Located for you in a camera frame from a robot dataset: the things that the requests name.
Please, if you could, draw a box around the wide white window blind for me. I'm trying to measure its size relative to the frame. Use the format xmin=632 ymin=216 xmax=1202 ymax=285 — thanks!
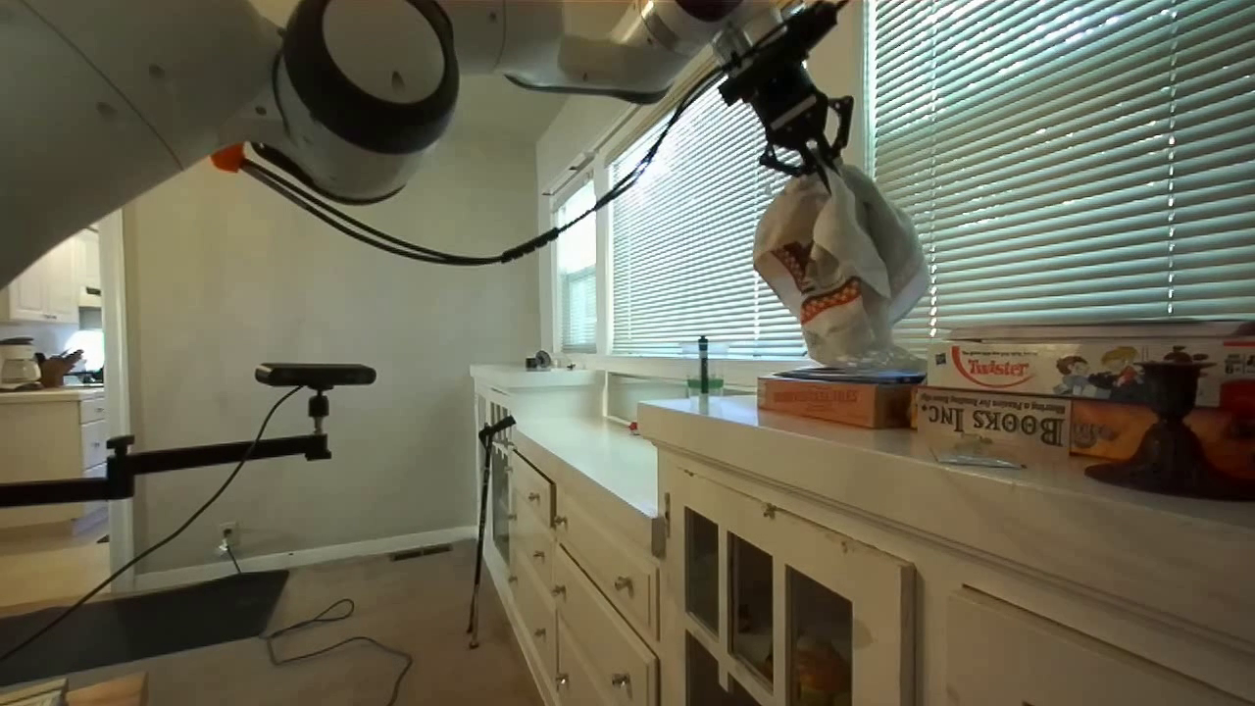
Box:
xmin=869 ymin=0 xmax=1255 ymax=330

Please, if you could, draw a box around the white kitchen wall cabinet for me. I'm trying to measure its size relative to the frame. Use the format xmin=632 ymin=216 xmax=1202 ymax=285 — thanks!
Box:
xmin=0 ymin=228 xmax=109 ymax=330

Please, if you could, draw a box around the black stereo camera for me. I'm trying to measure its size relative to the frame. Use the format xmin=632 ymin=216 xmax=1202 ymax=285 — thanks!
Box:
xmin=252 ymin=361 xmax=382 ymax=394

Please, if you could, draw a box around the black floor cable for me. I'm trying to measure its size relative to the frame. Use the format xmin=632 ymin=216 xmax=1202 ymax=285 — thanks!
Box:
xmin=221 ymin=523 xmax=416 ymax=706

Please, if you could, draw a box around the white drawer cabinet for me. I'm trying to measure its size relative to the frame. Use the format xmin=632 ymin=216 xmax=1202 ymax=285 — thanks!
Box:
xmin=467 ymin=361 xmax=679 ymax=706

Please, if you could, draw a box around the green capped bottle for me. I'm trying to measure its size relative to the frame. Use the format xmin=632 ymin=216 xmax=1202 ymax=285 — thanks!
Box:
xmin=683 ymin=335 xmax=722 ymax=395

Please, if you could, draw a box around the black tripod stand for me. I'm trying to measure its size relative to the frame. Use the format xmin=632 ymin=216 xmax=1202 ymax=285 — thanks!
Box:
xmin=462 ymin=411 xmax=522 ymax=653

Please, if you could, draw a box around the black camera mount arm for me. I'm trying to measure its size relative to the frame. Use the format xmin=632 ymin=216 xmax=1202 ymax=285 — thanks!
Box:
xmin=0 ymin=386 xmax=337 ymax=514

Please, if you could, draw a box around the white kitchen counter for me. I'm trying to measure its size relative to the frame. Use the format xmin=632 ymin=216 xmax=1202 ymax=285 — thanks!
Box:
xmin=0 ymin=386 xmax=113 ymax=526

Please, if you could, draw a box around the thin black camera cable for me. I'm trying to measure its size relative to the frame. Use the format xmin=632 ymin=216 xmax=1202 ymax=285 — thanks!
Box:
xmin=0 ymin=386 xmax=312 ymax=671

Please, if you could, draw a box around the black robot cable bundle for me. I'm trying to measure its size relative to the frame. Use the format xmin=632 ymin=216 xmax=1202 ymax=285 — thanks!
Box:
xmin=232 ymin=0 xmax=839 ymax=271

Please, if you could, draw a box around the orange flat box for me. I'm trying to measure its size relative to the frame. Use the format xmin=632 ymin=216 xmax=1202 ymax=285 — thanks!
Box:
xmin=752 ymin=370 xmax=926 ymax=434

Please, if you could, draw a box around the white glass-door cabinet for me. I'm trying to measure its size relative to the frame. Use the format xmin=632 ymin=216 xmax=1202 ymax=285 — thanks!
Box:
xmin=636 ymin=394 xmax=1255 ymax=706

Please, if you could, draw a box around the orange white printed box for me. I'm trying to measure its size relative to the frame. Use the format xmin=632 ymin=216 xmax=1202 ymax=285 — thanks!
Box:
xmin=909 ymin=386 xmax=1255 ymax=496

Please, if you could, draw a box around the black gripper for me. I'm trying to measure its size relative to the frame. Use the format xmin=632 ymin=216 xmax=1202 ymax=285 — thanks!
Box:
xmin=714 ymin=0 xmax=856 ymax=179

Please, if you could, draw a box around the white tea towel orange print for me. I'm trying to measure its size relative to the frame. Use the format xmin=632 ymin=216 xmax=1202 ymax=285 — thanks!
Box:
xmin=750 ymin=160 xmax=933 ymax=376

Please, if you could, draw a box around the narrow white window blind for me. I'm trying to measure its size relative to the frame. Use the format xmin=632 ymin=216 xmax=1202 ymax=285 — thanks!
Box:
xmin=606 ymin=83 xmax=820 ymax=364

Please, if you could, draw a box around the white labelled food box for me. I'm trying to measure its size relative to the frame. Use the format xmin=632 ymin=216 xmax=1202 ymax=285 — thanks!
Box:
xmin=926 ymin=330 xmax=1255 ymax=403

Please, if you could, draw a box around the black floor mat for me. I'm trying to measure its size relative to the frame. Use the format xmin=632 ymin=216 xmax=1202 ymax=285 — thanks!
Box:
xmin=0 ymin=569 xmax=293 ymax=689

